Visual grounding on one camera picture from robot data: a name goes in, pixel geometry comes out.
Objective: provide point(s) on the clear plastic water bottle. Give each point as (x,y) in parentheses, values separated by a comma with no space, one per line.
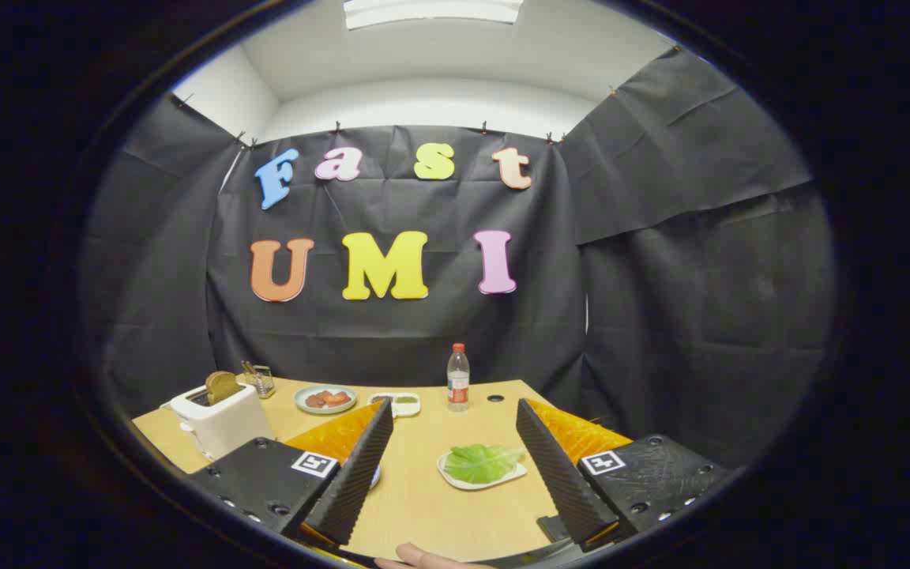
(458,379)

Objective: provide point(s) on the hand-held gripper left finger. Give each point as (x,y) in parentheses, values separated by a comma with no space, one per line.
(360,466)

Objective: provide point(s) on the green lettuce leaf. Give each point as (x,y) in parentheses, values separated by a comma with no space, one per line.
(479,462)

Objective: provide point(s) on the brown toasted bread slice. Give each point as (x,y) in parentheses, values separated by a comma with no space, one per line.
(222,386)

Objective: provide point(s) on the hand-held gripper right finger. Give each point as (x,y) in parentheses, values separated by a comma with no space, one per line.
(558,466)

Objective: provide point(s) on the brown meat chunk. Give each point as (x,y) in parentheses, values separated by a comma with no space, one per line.
(315,401)

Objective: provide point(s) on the pale green round plate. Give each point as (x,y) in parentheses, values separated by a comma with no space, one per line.
(344,408)

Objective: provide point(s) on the brown wooden sticks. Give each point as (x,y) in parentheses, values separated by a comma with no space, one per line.
(249,368)

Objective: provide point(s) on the white divided condiment tray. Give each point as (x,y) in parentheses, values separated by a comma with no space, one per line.
(407,410)

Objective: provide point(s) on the red tomato slice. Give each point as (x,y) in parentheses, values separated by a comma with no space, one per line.
(338,399)

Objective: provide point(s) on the white square plate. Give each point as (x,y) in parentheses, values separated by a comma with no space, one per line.
(467,484)

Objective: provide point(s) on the white toaster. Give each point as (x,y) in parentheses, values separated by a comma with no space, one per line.
(222,427)

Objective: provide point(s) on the ceiling light panel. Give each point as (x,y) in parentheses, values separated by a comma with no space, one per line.
(431,9)

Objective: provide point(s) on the light blue round plate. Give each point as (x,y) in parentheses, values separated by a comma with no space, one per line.
(376,476)

